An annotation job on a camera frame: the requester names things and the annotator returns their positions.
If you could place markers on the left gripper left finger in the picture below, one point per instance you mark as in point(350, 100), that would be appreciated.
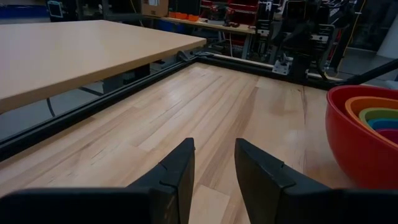
point(93, 207)

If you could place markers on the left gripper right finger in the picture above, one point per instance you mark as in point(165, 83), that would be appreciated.
point(295, 202)

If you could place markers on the orange plastic bowl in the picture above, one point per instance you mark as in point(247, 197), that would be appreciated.
point(353, 109)

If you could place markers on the green plastic bowl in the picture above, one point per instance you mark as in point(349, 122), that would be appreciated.
point(365, 114)

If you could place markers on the teal plastic bowl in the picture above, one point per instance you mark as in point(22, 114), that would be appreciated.
point(377, 123)

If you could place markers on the magenta plastic bowl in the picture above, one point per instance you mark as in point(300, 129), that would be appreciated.
point(390, 135)

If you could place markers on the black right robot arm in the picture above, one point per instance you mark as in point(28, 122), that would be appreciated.
point(304, 34)

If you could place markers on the large red plastic bowl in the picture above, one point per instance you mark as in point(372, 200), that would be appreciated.
point(348, 149)

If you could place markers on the light wood neighbouring table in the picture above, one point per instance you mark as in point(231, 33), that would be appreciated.
point(77, 53)

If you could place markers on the wooden workbench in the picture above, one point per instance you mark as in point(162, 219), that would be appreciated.
point(224, 28)

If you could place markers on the red storage shelf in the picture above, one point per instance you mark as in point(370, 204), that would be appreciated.
point(244, 11)

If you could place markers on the tablet screen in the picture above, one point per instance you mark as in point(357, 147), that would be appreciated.
point(55, 8)

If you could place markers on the cardboard box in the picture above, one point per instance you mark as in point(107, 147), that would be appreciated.
point(154, 7)

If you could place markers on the blue storage bin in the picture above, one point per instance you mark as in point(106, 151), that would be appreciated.
point(21, 11)

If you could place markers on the orange plastic bin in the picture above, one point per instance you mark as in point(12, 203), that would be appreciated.
point(178, 15)
point(193, 17)

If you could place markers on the black table frame rail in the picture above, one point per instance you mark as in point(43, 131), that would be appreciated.
point(93, 104)

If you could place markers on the black frame strut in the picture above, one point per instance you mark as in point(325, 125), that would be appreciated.
point(370, 73)

